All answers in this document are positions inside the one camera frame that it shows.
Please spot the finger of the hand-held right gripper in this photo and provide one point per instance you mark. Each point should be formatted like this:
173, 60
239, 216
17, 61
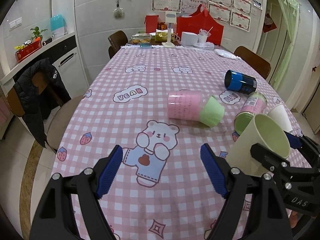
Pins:
268, 157
294, 140

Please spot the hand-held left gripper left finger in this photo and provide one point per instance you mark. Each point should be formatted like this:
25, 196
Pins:
110, 172

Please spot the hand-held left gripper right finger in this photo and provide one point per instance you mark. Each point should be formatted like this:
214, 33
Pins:
212, 172

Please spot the pale green cup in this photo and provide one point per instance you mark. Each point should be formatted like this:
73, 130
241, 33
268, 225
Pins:
246, 142

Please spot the white paper cup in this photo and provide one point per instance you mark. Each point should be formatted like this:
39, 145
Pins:
278, 116

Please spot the bright green cup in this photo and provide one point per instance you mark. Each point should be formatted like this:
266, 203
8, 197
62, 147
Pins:
211, 112

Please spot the pink cup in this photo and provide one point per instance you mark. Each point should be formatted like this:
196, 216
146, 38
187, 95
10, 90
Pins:
183, 105

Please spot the white cup with stick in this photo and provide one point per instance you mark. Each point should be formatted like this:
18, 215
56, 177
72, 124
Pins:
203, 38

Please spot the pink and green can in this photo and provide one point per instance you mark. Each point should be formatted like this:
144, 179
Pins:
252, 105

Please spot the wooden chair with beige seat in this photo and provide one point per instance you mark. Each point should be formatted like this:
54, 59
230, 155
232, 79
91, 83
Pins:
62, 120

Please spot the blue and black can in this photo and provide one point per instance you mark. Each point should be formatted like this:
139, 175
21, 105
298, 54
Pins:
243, 82

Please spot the brown chair with curved back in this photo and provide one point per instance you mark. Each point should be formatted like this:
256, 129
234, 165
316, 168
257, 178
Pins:
255, 61

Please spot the pink checked bear tablecloth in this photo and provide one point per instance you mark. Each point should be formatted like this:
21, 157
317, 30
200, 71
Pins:
130, 80

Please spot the black padded jacket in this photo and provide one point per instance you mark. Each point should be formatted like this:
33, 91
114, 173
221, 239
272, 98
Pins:
43, 92

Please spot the white plastic bag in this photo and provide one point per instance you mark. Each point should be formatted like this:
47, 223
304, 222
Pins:
227, 54

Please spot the light green curtain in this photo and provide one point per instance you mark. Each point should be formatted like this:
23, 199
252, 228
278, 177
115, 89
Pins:
290, 30

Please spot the dark brown chair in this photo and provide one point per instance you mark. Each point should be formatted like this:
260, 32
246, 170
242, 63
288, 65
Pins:
117, 41

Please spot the white box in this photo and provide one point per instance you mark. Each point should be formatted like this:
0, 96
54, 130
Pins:
188, 38

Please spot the clear food container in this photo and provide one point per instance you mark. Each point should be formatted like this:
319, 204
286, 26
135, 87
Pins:
140, 39

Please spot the gold box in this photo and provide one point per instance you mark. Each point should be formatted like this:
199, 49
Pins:
162, 36

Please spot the black flashlight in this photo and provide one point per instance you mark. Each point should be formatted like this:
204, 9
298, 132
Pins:
48, 41

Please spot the red box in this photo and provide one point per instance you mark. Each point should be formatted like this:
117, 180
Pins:
27, 51

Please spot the large red gift bag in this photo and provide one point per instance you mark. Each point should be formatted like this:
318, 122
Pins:
192, 23

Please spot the white desk lamp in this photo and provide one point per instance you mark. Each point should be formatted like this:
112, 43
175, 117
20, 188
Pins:
170, 27

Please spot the small red gift bag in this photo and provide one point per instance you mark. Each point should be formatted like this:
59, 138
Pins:
152, 23

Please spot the orange jar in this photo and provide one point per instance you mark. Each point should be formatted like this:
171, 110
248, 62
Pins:
161, 26

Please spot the teal and white humidifier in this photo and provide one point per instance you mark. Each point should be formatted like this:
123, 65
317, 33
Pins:
58, 25

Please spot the small potted plant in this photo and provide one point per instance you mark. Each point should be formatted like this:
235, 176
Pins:
37, 33

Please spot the hanging round brush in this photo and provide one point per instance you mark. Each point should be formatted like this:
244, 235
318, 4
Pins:
119, 12

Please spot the red wall decoration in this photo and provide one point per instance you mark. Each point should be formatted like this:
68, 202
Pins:
269, 23

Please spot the white wall switch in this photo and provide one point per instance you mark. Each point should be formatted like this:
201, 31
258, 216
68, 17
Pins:
15, 24

